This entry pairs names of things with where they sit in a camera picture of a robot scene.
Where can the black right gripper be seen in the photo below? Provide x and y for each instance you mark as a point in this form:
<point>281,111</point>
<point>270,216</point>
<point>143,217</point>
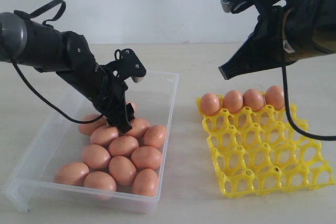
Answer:
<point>263,50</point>

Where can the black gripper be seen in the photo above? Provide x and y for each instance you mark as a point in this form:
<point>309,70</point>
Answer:
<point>111,100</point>

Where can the brown egg row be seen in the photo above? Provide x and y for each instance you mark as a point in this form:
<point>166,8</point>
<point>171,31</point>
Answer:
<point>139,128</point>

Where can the brown egg placed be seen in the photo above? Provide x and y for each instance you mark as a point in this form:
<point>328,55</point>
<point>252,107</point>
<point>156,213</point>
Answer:
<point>233,101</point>
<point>209,104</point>
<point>253,99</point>

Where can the brown egg corner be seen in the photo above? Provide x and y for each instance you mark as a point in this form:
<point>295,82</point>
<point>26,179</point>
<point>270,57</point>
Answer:
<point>275,97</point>

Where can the clear plastic bin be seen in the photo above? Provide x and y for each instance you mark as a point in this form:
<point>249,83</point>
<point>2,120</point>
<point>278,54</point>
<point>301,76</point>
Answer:
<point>59,142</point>

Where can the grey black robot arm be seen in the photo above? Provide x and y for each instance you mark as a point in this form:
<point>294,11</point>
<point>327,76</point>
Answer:
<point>28,43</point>

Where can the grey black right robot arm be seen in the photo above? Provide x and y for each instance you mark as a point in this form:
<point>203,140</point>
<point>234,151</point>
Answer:
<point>286,31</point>

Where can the yellow plastic egg tray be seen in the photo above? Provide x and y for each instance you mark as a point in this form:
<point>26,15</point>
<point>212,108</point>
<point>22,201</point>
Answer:
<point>258,152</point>

